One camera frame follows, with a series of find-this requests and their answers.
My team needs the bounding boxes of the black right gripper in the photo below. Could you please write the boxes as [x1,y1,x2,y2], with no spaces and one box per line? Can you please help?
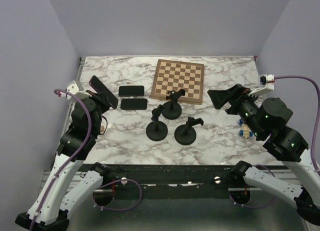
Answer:
[207,82,264,138]

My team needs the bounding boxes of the red-edged phone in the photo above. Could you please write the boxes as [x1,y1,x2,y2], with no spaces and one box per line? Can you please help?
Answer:
[89,75,119,110]

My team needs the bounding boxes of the black phone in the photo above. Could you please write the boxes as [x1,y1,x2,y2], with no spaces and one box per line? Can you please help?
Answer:
[120,98,148,111]

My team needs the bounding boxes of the black smartphone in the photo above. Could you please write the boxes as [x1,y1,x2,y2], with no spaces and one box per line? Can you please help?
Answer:
[118,85,145,97]

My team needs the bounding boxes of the black phone stand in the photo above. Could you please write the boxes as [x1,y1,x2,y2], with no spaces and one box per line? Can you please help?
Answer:
[146,104,168,142]
[161,88,186,120]
[174,116,204,146]

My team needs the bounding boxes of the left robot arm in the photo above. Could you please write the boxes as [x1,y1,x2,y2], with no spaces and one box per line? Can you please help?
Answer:
[15,90,111,231]

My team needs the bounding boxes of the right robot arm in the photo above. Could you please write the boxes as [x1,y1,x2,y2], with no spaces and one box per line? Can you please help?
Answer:
[207,84,320,226]

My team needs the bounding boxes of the small wooden cube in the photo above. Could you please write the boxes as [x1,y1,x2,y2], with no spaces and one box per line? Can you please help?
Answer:
[100,125,105,135]

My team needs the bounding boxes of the wooden toy car blue wheels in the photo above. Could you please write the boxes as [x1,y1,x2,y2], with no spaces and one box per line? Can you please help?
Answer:
[238,119,253,139]

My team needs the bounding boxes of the wooden chessboard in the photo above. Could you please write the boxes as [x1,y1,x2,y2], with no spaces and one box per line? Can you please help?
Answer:
[150,59,205,105]

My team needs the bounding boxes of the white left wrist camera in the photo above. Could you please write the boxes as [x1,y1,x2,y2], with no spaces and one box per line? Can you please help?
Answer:
[66,80,88,99]

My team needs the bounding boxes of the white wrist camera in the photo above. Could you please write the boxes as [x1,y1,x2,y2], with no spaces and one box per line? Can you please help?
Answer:
[66,80,88,99]
[249,74,275,97]

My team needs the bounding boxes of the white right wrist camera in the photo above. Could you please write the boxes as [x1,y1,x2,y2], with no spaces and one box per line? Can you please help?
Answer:
[249,74,275,97]

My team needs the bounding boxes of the aluminium frame rail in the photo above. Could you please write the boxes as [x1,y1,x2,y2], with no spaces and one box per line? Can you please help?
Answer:
[39,165,306,192]

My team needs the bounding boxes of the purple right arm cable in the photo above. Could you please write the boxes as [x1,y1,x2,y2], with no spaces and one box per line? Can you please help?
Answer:
[228,75,320,210]

